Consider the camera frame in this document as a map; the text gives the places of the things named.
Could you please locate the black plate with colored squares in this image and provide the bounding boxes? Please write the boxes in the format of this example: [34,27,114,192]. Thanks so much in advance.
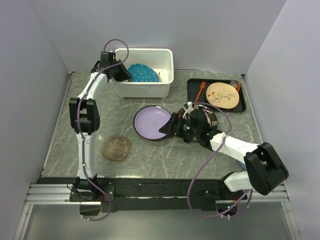
[184,104,219,144]

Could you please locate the white plastic bin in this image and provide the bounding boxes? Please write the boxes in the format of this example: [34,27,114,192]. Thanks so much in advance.
[110,48,174,98]

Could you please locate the beige bird plate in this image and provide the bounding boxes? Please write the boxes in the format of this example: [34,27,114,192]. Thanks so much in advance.
[205,82,240,110]

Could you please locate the black tray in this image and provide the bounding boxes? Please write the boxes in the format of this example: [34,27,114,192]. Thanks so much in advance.
[186,78,247,113]

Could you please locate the aluminium frame rail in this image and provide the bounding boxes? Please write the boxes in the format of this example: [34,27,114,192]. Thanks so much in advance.
[24,184,100,205]

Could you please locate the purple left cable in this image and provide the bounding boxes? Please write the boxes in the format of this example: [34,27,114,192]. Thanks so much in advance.
[76,38,130,223]

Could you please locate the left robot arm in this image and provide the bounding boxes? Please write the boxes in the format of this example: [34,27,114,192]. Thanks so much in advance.
[68,51,131,201]

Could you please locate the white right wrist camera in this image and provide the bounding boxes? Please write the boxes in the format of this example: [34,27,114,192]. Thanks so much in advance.
[182,101,194,120]

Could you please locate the orange plastic fork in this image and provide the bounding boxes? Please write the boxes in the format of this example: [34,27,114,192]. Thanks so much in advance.
[195,81,206,102]

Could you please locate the dark blue brown-rimmed plate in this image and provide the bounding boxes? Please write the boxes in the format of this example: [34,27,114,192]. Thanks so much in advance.
[132,104,174,143]

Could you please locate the orange plastic spoon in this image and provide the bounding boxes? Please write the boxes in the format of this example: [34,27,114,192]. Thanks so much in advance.
[236,83,241,92]

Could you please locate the lavender plate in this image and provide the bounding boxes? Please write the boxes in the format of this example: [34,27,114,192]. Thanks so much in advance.
[133,105,173,140]

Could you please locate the blue patterned small plate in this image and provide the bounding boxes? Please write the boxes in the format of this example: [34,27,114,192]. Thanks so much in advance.
[237,161,247,170]

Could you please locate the blue polka dot plate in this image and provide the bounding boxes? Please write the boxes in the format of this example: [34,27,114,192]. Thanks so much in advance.
[127,63,160,83]

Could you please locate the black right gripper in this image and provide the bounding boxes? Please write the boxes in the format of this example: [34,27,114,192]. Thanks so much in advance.
[159,112,200,139]

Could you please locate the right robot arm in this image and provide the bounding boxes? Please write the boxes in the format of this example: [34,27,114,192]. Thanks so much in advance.
[159,109,289,199]

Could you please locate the pink glass dish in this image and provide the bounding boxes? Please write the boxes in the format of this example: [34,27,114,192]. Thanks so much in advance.
[101,135,131,162]

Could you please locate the clear glass cup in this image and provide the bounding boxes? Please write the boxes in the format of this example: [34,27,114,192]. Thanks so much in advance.
[230,79,240,89]

